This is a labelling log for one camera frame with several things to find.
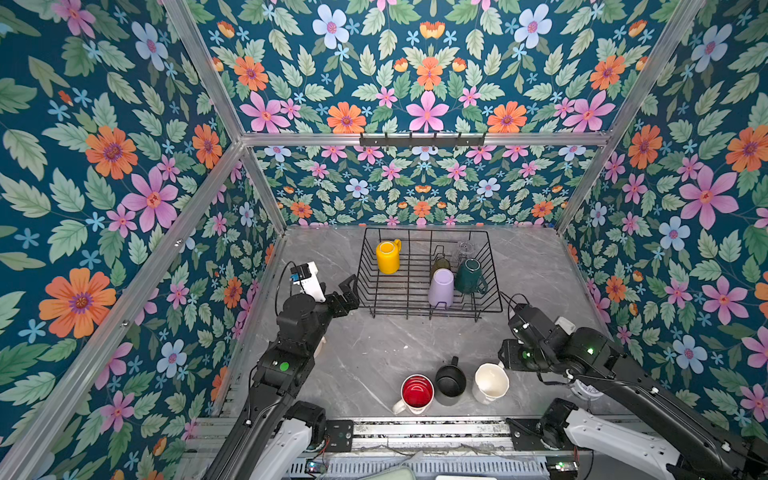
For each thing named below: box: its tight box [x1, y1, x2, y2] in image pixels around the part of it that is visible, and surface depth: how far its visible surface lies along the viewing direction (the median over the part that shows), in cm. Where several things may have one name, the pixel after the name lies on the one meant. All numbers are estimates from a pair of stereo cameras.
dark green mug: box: [455, 258, 488, 295], surface depth 97 cm
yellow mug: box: [376, 239, 402, 275], surface depth 101 cm
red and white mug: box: [392, 374, 435, 415], surface depth 76 cm
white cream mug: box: [472, 362, 510, 405], surface depth 76 cm
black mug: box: [435, 356, 467, 397], surface depth 82 cm
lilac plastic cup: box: [428, 268, 454, 308], surface depth 90 cm
